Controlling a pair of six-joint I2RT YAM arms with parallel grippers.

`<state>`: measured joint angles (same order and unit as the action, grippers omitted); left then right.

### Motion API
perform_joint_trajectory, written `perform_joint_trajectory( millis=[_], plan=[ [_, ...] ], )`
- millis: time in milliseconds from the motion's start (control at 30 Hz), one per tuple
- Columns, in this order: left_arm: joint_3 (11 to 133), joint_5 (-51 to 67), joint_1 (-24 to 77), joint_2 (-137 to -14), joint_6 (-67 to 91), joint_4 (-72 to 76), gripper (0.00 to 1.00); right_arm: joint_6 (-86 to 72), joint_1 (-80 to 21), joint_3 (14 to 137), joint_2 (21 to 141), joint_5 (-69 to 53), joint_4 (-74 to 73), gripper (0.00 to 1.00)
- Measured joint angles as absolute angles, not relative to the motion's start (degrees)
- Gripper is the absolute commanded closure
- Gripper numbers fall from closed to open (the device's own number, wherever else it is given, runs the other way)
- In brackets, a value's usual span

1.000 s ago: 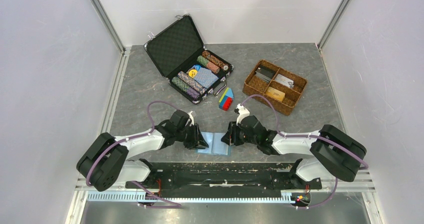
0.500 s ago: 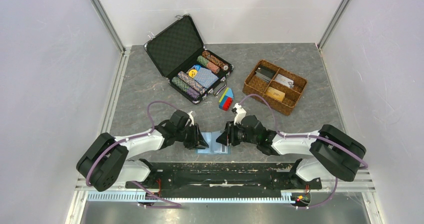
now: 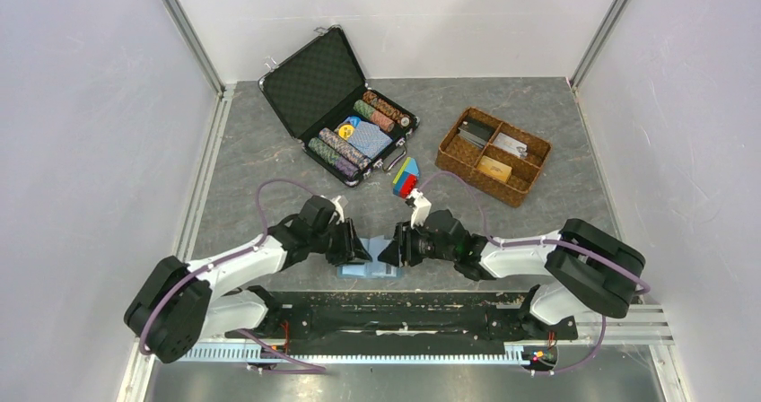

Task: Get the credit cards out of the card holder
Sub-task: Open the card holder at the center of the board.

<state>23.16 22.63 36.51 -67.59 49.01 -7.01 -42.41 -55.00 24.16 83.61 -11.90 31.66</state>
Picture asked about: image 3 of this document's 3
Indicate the colourful toy brick block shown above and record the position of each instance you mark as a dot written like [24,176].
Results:
[406,179]

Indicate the woven wicker basket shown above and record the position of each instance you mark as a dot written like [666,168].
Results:
[467,160]

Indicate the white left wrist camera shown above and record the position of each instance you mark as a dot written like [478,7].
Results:
[339,203]

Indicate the yellow dealer chip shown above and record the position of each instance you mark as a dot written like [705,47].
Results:
[345,131]

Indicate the green purple chip stack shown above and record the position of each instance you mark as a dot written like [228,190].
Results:
[333,157]

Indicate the white cable duct rail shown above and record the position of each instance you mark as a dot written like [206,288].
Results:
[251,352]

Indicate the gold VIP card stack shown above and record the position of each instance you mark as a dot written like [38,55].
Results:
[494,169]

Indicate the blue card holder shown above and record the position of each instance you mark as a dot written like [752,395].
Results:
[373,269]

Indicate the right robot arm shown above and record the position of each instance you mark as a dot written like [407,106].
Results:
[591,270]

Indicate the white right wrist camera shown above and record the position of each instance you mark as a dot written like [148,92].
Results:
[420,207]

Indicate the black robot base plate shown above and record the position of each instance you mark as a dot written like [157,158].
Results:
[404,323]

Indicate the brown orange chip stack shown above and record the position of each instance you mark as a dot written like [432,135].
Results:
[387,109]

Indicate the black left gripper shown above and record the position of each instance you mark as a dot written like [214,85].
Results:
[351,251]

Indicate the blue playing card deck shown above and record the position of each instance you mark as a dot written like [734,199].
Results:
[369,139]

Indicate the black poker chip case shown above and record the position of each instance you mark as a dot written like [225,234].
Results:
[317,86]

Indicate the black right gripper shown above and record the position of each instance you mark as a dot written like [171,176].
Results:
[401,249]

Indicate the white card stack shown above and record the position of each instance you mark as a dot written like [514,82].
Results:
[511,145]

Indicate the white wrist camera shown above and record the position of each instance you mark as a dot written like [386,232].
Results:
[339,203]
[420,207]

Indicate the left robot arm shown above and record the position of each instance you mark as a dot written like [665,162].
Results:
[182,302]

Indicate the green pink chip stack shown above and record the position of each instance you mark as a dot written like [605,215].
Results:
[382,121]

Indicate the dark card stack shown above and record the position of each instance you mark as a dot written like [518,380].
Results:
[475,132]

